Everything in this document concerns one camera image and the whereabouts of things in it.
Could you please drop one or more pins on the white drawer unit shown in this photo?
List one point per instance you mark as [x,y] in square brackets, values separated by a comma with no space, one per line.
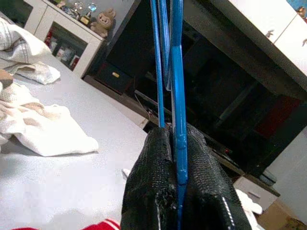
[259,194]

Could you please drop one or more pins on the cream white jeans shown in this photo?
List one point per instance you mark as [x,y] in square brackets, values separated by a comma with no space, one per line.
[24,52]

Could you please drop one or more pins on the small white cloth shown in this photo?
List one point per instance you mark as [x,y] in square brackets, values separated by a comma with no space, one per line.
[249,203]

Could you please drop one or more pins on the white glass door cabinet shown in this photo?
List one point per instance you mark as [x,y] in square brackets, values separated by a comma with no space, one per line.
[93,45]

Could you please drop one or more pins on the blue plastic hanger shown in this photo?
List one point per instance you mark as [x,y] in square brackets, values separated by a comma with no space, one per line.
[178,95]

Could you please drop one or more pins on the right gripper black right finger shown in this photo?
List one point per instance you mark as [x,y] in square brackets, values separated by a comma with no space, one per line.
[208,191]

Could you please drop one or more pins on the black TV stand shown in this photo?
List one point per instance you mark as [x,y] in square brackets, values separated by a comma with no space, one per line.
[216,95]

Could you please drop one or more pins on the brown cardboard box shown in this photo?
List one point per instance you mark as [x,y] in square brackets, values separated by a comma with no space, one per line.
[283,218]

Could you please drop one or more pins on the beige plush toy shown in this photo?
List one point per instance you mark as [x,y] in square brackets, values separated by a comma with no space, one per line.
[104,22]

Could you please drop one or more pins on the white wall cabinet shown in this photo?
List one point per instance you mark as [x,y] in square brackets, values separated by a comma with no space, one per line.
[263,31]

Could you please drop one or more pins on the white printed t-shirt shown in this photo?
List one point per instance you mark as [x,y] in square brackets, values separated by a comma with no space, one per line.
[48,134]

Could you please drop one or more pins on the crystal globe trophy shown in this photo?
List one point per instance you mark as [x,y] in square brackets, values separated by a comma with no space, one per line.
[86,18]

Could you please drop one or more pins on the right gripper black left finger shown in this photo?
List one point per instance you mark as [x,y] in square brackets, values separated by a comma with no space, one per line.
[148,187]

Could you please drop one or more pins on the red shorts white stripes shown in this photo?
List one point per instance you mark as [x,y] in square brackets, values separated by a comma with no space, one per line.
[105,225]

